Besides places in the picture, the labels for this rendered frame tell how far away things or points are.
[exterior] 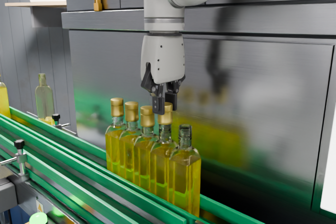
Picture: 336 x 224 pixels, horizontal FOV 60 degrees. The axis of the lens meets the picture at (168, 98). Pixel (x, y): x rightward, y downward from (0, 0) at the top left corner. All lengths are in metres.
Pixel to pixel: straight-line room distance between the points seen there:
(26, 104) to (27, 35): 0.98
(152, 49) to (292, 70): 0.28
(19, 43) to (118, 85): 3.55
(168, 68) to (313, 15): 0.29
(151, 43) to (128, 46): 0.35
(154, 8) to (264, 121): 0.33
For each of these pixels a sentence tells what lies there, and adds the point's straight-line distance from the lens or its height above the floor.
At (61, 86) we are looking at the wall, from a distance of 4.17.
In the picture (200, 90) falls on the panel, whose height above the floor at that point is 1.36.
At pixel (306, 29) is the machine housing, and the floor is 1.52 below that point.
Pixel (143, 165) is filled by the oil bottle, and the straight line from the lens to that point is 0.72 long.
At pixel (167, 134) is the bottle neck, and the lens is 0.66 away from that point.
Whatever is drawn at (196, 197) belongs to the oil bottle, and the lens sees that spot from 0.70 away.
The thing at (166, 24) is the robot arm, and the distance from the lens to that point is 0.59.
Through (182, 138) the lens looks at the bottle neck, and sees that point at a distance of 0.63.
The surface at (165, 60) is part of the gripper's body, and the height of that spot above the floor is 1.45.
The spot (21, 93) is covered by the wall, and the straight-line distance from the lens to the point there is 4.63.
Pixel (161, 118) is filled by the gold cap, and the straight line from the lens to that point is 0.65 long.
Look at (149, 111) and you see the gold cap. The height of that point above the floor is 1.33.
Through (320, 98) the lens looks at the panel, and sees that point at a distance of 0.62.
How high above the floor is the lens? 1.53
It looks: 15 degrees down
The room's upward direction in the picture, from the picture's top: straight up
